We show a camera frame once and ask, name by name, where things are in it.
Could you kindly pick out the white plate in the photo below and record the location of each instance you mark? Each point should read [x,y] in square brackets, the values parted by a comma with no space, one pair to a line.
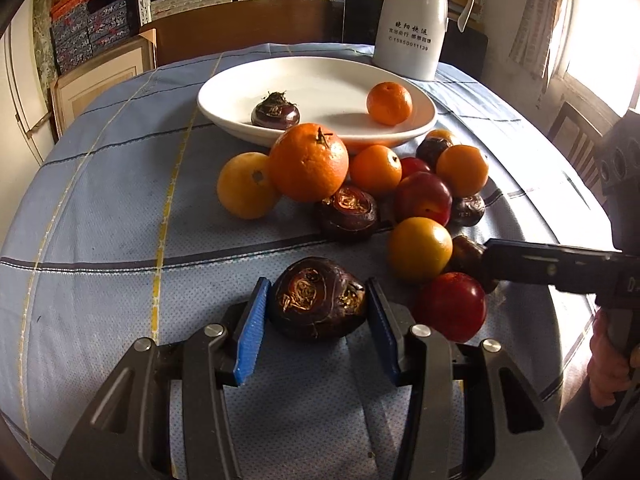
[325,85]

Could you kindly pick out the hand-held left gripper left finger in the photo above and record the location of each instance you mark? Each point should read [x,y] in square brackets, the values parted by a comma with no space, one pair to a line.
[252,332]

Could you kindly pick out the yellowish orange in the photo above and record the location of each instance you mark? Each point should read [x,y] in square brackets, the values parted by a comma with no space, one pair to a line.
[417,250]
[245,187]

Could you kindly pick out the white thermos jug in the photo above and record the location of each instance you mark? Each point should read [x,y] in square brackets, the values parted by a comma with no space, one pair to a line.
[410,20]

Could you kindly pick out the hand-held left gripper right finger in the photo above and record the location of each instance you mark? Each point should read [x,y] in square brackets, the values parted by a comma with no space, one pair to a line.
[385,340]

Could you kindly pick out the small red plum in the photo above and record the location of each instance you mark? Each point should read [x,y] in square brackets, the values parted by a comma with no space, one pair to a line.
[414,166]

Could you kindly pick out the white door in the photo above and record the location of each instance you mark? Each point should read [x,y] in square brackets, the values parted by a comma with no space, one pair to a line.
[25,85]

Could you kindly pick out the person's right hand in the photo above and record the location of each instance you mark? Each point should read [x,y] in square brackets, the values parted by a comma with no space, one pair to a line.
[605,370]

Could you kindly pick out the pale curtain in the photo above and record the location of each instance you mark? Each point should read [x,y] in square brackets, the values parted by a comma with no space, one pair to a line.
[540,20]

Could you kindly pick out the wooden framed panel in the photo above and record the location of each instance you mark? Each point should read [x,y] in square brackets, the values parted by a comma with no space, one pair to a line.
[100,80]

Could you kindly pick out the brown wooden cabinet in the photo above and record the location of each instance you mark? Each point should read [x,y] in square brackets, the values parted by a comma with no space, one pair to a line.
[240,30]

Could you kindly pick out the large orange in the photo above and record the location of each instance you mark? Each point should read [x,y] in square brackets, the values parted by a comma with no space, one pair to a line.
[307,165]

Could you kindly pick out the green patterned board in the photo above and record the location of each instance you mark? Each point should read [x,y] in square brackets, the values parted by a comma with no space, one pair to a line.
[45,35]

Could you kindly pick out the blue checked tablecloth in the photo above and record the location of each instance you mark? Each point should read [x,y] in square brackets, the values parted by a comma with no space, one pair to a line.
[100,210]

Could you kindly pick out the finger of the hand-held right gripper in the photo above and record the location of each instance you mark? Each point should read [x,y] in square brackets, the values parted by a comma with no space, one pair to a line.
[525,262]

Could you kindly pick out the wooden chair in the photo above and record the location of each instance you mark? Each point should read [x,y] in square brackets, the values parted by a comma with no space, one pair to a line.
[570,130]

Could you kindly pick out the small orange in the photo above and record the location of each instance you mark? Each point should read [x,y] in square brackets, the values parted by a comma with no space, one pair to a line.
[375,170]
[389,104]
[442,135]
[462,170]

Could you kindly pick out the large water chestnut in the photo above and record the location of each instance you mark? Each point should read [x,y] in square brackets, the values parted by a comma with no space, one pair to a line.
[310,305]

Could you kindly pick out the stack of patterned boxes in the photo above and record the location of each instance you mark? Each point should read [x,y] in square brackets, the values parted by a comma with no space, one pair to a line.
[100,25]

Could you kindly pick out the water chestnut with sprout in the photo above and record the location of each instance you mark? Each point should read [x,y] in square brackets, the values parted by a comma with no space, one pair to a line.
[275,114]

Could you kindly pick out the bright window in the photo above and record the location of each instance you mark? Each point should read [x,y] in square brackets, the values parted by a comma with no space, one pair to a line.
[610,35]

